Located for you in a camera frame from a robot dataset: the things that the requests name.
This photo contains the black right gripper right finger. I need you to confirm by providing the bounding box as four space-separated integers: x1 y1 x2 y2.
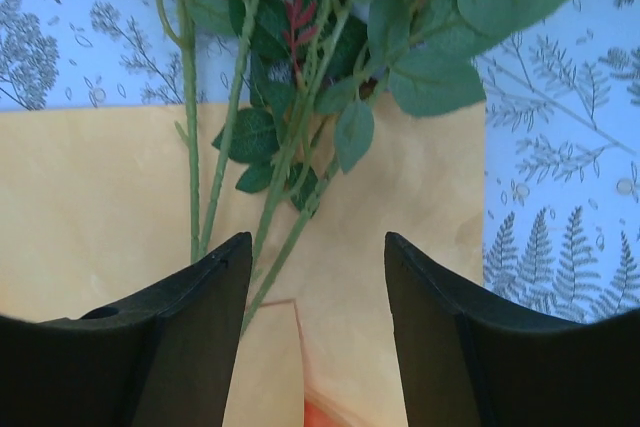
384 232 639 426

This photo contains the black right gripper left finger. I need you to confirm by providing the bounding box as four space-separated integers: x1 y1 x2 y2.
1 232 252 427

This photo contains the orange paper bouquet wrap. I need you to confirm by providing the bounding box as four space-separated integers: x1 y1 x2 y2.
1 96 485 426

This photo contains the artificial flower bunch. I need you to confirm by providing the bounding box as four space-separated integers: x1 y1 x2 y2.
155 0 568 321

